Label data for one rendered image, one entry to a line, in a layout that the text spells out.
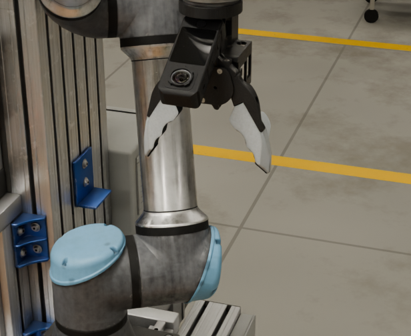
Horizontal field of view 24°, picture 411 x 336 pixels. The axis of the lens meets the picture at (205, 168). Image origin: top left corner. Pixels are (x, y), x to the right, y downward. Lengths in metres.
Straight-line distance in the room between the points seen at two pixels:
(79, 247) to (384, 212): 2.86
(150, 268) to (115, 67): 4.35
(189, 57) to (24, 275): 0.80
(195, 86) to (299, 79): 4.62
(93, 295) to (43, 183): 0.26
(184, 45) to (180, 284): 0.54
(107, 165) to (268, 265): 2.01
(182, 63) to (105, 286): 0.54
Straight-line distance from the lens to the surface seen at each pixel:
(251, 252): 3.89
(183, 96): 1.01
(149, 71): 1.48
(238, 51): 1.11
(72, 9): 1.41
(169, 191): 1.49
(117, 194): 1.91
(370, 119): 5.13
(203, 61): 1.04
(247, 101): 1.09
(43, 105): 1.59
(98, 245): 1.49
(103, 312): 1.51
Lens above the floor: 2.03
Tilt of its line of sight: 27 degrees down
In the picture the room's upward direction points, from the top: straight up
